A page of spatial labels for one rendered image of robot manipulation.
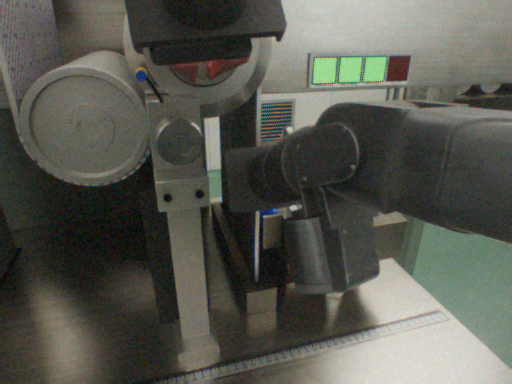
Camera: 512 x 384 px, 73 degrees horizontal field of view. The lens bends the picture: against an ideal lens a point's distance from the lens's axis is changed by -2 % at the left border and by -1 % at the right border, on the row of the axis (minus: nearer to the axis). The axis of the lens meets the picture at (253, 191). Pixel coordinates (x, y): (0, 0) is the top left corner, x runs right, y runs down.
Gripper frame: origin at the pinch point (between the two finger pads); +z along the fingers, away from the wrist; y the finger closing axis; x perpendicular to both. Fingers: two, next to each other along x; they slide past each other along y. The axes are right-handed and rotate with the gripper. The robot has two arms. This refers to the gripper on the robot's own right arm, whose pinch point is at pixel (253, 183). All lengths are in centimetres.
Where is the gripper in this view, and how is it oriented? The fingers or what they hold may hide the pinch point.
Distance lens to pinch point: 45.5
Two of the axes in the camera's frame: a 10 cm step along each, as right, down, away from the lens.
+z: -2.5, 0.6, 9.7
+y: 9.6, -1.1, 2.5
